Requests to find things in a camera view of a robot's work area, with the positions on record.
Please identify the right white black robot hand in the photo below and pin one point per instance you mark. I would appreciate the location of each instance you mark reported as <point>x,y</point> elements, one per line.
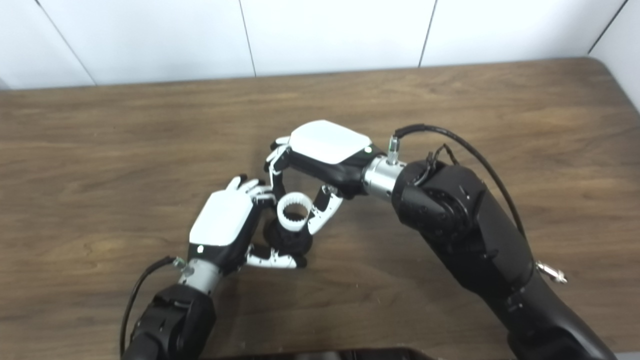
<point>327,142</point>

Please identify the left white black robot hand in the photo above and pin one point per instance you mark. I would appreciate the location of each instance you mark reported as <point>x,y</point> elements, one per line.
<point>222,220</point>

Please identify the round black part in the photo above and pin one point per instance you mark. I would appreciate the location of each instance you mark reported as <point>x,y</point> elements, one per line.
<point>292,242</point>

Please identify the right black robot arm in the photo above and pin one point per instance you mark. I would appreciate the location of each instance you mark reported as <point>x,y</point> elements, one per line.
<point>475,230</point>

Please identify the silver metal connector plug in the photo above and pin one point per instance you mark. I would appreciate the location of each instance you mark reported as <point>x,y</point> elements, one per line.
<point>550,272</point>

